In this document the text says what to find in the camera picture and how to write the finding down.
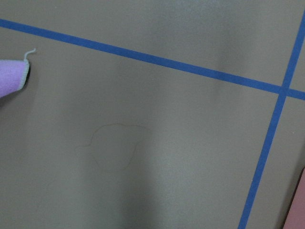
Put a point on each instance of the purple microfiber cloth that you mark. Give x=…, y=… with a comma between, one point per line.
x=14, y=74

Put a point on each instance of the pink plastic tray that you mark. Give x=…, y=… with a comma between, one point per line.
x=296, y=215

